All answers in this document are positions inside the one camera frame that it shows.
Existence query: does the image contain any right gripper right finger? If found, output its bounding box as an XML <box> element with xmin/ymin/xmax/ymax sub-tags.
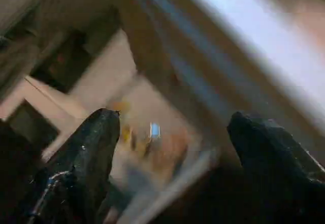
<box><xmin>227</xmin><ymin>111</ymin><xmax>325</xmax><ymax>224</ymax></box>

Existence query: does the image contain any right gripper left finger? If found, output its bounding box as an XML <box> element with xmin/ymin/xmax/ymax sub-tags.
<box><xmin>20</xmin><ymin>108</ymin><xmax>121</xmax><ymax>224</ymax></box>

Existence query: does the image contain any white plastic table top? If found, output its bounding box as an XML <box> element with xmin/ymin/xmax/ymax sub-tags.
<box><xmin>117</xmin><ymin>0</ymin><xmax>325</xmax><ymax>174</ymax></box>

